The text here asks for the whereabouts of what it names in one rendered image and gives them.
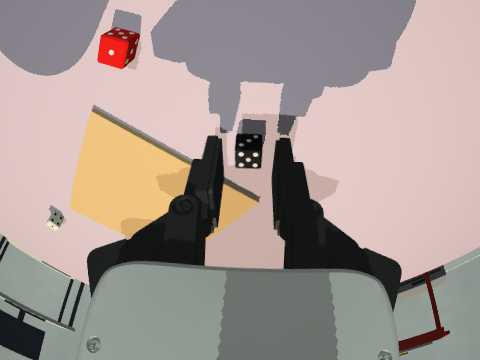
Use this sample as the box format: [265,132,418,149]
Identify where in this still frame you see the red die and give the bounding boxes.
[97,27,140,69]

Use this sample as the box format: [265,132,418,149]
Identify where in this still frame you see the white die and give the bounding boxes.
[46,211,64,231]

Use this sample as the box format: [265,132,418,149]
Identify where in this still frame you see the orange mat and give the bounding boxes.
[70,108,259,241]

